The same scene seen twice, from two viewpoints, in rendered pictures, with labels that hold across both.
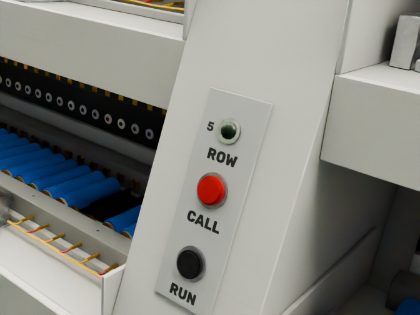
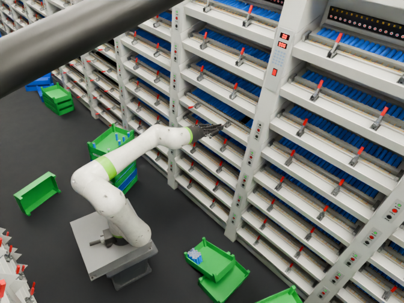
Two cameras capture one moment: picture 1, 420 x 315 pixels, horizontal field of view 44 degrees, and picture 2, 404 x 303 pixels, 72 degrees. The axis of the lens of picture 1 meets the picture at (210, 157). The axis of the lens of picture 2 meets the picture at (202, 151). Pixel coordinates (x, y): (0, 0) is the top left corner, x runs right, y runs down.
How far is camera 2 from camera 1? 1.27 m
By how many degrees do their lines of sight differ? 34
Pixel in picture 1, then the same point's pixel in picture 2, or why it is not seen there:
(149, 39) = (250, 112)
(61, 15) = (238, 105)
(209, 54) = (257, 116)
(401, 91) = (275, 125)
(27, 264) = (235, 131)
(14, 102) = not seen: hidden behind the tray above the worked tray
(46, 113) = not seen: hidden behind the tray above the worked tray
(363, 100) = (272, 125)
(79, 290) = (243, 135)
